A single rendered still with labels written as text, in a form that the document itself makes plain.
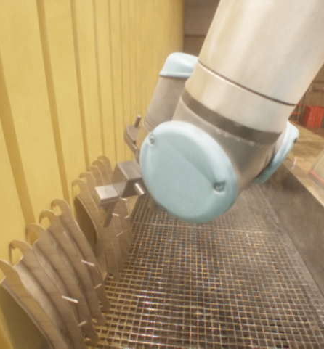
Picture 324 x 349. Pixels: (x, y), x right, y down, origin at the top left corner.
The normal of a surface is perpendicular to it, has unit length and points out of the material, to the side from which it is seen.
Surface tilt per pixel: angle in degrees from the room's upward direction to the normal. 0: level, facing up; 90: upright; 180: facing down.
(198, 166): 95
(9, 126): 90
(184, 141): 95
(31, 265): 90
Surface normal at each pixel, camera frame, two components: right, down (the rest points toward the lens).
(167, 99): -0.59, 0.29
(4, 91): 0.22, 0.40
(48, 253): -0.11, 0.40
